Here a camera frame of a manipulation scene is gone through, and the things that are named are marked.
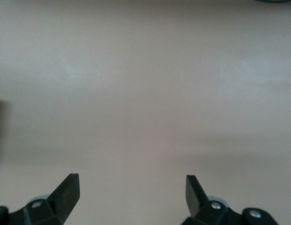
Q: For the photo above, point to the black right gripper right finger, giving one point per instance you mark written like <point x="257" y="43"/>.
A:
<point x="194" y="199"/>

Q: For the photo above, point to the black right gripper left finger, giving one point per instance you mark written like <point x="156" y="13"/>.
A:
<point x="65" y="197"/>

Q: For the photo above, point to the black rectangular plastic tray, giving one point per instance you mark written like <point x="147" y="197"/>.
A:
<point x="277" y="1"/>

